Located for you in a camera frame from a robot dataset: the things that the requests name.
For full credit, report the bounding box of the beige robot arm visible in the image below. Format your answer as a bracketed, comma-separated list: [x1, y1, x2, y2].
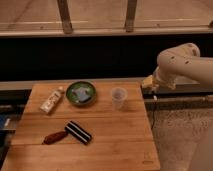
[141, 43, 213, 91]

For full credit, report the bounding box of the clear plastic cup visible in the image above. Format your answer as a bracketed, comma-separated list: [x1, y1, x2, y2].
[111, 87, 128, 109]

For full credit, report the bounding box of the green ceramic bowl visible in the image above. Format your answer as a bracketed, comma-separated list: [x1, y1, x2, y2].
[66, 81, 97, 106]

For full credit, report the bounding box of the blue item in bowl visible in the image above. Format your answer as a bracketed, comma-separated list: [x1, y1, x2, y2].
[73, 88, 90, 103]

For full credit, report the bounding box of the black white striped box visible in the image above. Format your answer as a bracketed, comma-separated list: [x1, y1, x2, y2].
[65, 121, 92, 145]

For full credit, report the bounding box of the wooden cutting board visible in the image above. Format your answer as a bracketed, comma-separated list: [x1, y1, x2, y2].
[1, 82, 160, 171]

